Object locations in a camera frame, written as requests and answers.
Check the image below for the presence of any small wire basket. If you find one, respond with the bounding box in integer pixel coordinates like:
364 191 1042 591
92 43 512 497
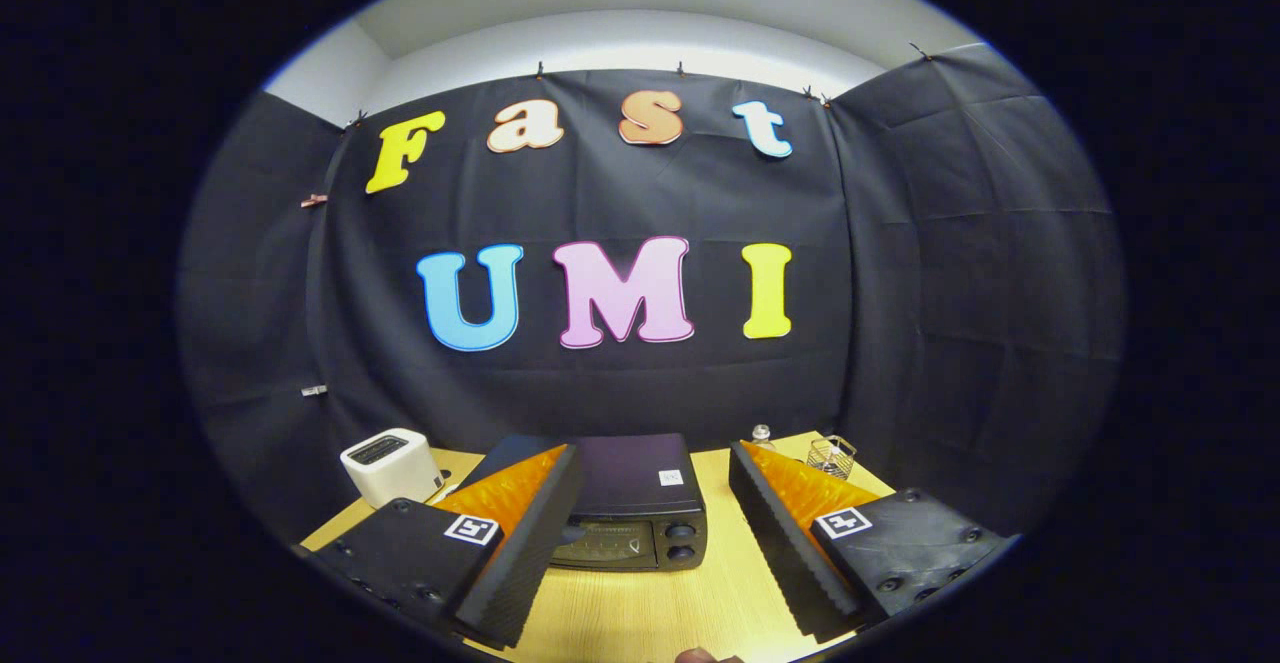
806 434 858 481

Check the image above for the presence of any white bread toaster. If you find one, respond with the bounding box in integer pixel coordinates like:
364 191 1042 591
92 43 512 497
340 428 444 510

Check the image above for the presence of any black toaster oven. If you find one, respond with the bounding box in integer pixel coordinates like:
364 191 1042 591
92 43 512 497
460 432 709 572

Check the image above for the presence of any black backdrop cloth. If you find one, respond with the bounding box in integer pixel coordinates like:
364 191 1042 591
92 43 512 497
180 43 1126 544

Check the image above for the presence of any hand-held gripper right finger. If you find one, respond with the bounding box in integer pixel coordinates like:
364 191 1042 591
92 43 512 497
728 440 1006 644

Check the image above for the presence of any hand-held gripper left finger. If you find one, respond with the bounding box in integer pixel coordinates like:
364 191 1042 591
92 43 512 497
312 443 584 649

